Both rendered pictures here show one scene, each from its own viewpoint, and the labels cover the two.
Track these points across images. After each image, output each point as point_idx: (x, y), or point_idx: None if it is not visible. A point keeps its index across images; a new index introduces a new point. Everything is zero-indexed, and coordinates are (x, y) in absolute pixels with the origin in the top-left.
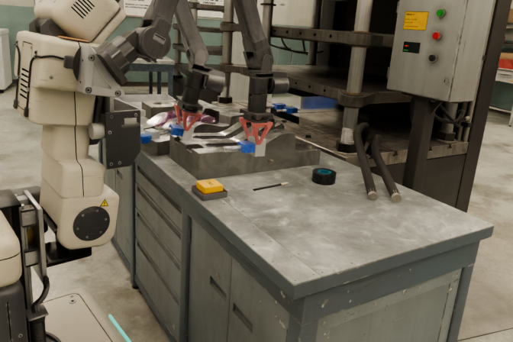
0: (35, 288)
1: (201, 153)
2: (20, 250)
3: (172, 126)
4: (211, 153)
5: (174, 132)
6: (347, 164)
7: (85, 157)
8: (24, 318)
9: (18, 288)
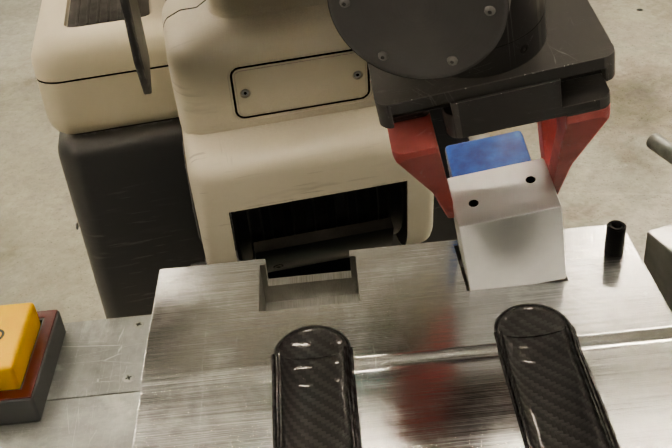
0: None
1: (158, 277)
2: (53, 81)
3: (472, 140)
4: (150, 324)
5: (449, 174)
6: None
7: (212, 8)
8: (82, 209)
9: (64, 147)
